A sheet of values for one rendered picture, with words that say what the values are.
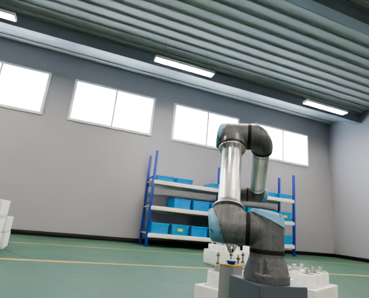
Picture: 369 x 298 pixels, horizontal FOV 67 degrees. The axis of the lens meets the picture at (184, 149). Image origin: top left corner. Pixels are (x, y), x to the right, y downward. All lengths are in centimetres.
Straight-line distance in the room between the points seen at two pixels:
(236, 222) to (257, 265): 15
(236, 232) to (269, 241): 11
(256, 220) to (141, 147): 584
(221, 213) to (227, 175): 17
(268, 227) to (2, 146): 614
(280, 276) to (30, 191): 586
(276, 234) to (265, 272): 13
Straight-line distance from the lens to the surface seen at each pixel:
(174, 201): 602
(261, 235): 101
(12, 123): 681
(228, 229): 100
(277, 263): 101
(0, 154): 669
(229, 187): 108
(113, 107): 685
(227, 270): 126
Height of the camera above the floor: 45
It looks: 15 degrees up
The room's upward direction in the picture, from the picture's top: 6 degrees clockwise
